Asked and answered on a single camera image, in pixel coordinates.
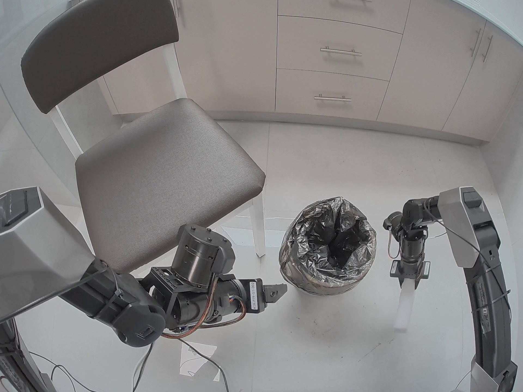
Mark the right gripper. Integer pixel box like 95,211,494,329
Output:
390,235,431,282

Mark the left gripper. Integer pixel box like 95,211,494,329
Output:
214,278,288,322

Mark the white foam strip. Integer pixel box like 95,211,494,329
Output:
394,281,416,334

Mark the black plastic bag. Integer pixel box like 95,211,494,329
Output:
279,196,378,297

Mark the grey padded white-framed chair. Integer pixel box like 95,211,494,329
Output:
20,0,267,277

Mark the beige cabinet with drawers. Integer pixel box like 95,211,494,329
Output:
102,0,523,146

